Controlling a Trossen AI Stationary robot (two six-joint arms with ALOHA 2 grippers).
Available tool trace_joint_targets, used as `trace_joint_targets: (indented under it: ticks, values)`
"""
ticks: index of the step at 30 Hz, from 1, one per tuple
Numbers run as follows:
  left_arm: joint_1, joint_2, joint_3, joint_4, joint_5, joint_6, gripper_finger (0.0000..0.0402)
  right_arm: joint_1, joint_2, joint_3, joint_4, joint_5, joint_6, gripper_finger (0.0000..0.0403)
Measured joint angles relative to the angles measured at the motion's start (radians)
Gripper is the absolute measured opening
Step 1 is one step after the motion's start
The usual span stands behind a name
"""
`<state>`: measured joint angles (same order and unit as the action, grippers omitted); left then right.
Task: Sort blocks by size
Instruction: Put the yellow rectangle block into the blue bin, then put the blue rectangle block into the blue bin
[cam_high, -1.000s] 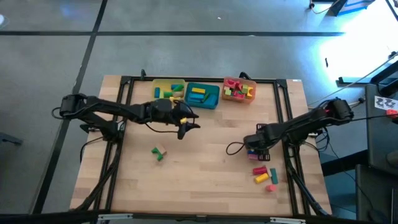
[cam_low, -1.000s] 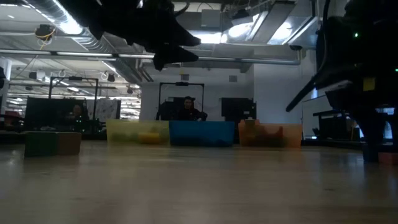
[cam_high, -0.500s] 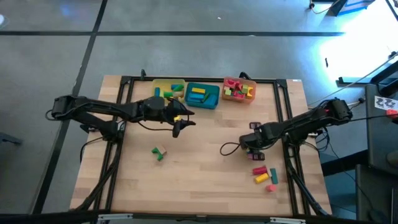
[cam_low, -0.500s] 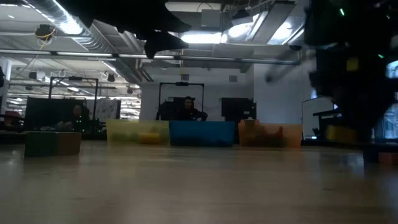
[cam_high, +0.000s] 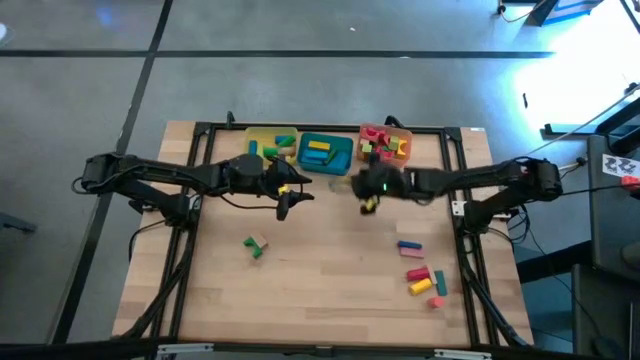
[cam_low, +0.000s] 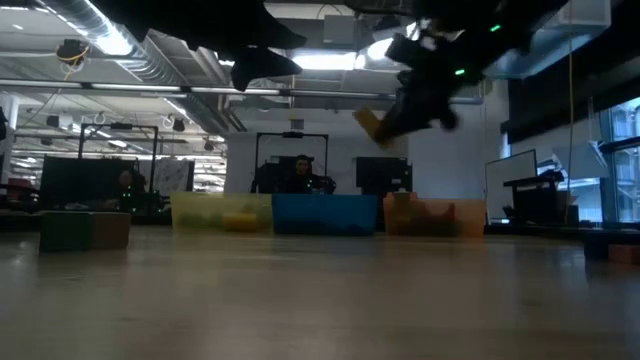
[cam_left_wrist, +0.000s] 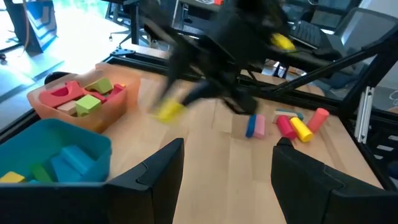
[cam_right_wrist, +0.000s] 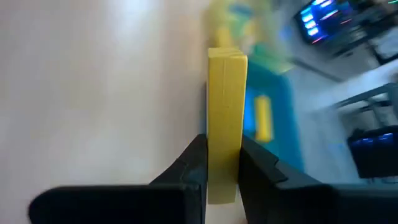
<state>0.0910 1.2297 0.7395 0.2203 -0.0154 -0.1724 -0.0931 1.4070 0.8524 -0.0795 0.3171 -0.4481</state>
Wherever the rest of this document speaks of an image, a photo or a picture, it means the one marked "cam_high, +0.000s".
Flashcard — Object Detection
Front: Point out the yellow wooden cylinder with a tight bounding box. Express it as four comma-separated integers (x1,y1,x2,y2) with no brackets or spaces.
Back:
408,277,434,297

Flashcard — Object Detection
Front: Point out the green wooden arch block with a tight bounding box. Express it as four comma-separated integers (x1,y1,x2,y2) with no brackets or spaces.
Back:
243,236,265,260

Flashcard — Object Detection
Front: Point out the silver metal bracket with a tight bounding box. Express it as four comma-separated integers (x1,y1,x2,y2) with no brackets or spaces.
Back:
156,342,215,357
433,348,494,360

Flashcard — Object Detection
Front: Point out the long black floor cable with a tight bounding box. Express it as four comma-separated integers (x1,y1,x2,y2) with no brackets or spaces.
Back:
519,182,640,202

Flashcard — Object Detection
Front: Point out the translucent yellow plastic bin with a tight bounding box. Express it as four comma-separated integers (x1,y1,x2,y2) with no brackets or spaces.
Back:
244,126,300,167

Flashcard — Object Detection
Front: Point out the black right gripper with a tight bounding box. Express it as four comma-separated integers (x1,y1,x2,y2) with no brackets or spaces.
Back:
351,164,409,216

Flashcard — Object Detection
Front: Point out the black floor stand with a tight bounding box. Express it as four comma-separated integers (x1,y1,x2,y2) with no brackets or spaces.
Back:
542,94,640,156

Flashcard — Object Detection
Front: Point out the grey chair leg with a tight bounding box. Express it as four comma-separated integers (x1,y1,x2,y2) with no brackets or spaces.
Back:
0,211,38,235

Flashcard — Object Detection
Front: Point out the yellow cable with black plug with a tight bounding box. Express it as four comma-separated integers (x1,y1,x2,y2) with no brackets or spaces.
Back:
559,157,587,174

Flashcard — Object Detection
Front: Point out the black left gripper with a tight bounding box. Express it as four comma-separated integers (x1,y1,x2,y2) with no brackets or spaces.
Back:
225,153,316,221

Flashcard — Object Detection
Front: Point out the black cable bundle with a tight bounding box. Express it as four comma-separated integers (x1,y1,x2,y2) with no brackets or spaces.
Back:
452,199,556,281

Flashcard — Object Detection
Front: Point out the white printed sticker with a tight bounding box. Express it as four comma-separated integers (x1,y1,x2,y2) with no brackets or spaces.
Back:
602,153,639,178

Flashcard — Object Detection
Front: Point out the translucent orange plastic bin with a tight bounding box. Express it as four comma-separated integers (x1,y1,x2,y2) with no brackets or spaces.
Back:
355,123,414,169

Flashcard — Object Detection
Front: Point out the teal plastic bin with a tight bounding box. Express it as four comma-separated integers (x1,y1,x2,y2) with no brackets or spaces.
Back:
297,132,355,177

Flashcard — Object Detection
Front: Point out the low black cabinet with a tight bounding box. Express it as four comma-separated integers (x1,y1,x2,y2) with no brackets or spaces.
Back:
571,263,640,360

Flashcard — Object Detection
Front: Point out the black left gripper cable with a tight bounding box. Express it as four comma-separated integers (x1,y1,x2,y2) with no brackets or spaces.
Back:
219,192,281,211

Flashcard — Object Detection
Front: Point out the cream cable with black clip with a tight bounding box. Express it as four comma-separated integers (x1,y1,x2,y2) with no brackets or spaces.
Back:
496,0,541,24

